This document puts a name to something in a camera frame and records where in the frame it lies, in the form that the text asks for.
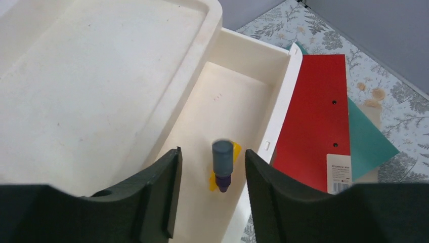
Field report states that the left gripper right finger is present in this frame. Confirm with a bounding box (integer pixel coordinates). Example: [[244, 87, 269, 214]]
[[245, 149, 428, 242]]

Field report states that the teal folder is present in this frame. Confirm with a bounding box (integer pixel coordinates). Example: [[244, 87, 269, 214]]
[[274, 54, 398, 192]]

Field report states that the white three-drawer cabinet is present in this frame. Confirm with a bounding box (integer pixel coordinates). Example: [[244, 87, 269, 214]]
[[1, 1, 223, 196]]

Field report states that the beige notebook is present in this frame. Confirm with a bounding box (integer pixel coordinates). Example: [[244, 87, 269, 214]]
[[349, 103, 382, 183]]

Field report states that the red ring binder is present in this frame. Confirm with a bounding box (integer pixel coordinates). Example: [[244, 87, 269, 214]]
[[273, 54, 351, 192]]

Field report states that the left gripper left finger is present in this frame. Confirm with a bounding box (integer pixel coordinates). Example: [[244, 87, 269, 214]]
[[1, 148, 182, 242]]

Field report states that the floral table mat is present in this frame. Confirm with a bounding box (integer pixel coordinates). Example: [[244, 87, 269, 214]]
[[236, 0, 429, 243]]

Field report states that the white top drawer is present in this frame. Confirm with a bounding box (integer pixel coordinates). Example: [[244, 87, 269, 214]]
[[160, 29, 303, 242]]

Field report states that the dark blue marker cap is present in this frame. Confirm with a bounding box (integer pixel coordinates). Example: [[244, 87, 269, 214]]
[[211, 140, 235, 193]]

